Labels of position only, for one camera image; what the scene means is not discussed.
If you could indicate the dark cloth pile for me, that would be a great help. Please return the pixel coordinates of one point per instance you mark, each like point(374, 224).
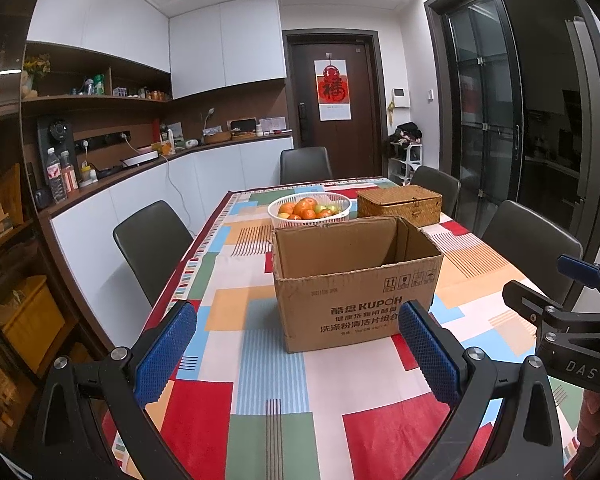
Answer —
point(405, 133)

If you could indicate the white upper cabinets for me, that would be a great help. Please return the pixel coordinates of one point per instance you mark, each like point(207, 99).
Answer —
point(205, 45)

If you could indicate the white lower cabinets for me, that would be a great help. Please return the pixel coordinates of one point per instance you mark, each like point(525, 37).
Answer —
point(220, 175)

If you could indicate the sunflower bouquet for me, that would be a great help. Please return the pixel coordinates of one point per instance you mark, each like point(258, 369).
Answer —
point(37, 65)

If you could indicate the white plastic fruit basket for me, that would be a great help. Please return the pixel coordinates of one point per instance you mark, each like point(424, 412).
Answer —
point(341, 215)

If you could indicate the red label water bottle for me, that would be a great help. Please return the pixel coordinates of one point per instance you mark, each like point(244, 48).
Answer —
point(55, 177)

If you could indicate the wicker counter tray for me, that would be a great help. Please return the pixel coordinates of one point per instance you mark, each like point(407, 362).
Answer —
point(217, 137)

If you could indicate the pile of oranges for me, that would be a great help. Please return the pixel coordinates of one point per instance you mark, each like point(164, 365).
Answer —
point(305, 207)

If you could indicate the white cabinets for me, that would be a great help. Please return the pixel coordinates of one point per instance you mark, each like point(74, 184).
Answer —
point(205, 45)
point(220, 175)

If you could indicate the black glass sliding door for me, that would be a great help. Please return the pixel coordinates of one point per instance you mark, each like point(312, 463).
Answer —
point(490, 110)

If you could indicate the brown cardboard box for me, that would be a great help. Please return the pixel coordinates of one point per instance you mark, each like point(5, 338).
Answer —
point(350, 310)

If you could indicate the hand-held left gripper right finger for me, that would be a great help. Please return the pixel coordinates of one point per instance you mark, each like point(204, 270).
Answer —
point(425, 355)

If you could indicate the dark brown door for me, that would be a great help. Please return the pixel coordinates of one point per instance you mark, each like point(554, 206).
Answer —
point(305, 75)

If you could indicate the dark grey dining chair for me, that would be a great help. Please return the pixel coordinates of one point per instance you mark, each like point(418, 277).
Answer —
point(305, 165)
point(150, 245)
point(530, 245)
point(437, 185)

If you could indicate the dark wooden shelving unit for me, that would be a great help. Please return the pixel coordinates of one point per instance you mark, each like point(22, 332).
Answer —
point(10, 250)

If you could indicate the red white wall calendar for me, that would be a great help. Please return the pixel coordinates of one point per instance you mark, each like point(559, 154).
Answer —
point(332, 87)

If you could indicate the wicker lidded box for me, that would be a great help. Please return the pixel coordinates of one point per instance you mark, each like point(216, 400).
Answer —
point(405, 205)

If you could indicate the black wall outlet strip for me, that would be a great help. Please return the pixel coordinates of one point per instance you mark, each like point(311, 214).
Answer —
point(102, 140)

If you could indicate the black countertop appliance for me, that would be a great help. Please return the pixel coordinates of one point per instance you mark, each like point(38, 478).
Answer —
point(55, 130)

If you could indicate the small black framed board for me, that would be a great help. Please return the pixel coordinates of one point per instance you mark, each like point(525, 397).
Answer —
point(242, 125)

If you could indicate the white desk card stand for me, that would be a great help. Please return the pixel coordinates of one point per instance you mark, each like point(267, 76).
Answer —
point(272, 124)

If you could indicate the small white rack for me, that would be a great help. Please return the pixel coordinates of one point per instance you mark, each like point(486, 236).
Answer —
point(405, 162)

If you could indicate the brown wall shelf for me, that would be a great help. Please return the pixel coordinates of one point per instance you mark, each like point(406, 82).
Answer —
point(105, 98)

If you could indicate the person's right hand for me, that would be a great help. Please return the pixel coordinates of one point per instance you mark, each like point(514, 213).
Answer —
point(590, 415)

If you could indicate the white intercom panel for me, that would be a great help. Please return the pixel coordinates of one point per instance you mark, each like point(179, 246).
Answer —
point(400, 98)

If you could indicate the yellow counter box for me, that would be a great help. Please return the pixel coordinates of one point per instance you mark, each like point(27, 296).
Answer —
point(163, 149)

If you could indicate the black flask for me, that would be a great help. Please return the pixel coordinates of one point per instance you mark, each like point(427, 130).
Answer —
point(42, 199)

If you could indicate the green picture frame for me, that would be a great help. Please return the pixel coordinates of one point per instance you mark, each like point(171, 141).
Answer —
point(175, 132)

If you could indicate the colourful patchwork tablecloth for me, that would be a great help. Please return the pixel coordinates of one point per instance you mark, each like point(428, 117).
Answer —
point(280, 410)

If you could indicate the small white yellow bottle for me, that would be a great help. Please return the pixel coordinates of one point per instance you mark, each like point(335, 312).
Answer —
point(88, 175)

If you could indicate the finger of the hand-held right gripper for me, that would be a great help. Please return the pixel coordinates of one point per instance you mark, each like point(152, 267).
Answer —
point(577, 265)
point(525, 300)

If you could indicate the yellow storage crate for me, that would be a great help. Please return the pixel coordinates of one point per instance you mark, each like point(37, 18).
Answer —
point(30, 315)

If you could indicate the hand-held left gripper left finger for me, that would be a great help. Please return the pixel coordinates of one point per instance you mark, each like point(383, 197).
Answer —
point(165, 355)

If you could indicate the white flat cooker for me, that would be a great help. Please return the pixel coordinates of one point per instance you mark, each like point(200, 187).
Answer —
point(140, 159)

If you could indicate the green bottle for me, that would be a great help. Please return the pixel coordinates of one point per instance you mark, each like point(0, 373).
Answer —
point(99, 85)

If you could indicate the green apple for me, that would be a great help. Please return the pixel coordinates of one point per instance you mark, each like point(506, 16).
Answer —
point(333, 206)
point(321, 208)

